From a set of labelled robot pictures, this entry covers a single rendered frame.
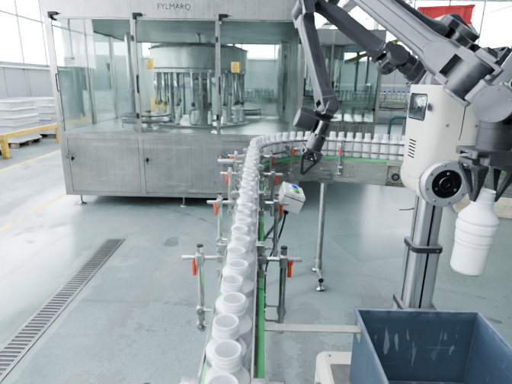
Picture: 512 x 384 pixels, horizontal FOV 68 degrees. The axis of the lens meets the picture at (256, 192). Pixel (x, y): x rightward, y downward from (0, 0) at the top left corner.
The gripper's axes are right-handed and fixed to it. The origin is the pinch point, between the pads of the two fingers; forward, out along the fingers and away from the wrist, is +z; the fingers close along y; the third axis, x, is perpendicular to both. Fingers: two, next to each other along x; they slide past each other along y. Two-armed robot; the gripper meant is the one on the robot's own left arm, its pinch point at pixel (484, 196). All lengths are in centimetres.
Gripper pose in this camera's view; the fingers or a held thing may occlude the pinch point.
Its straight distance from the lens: 82.3
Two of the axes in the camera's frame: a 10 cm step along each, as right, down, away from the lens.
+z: -0.1, 9.6, 2.8
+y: 10.0, 0.0, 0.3
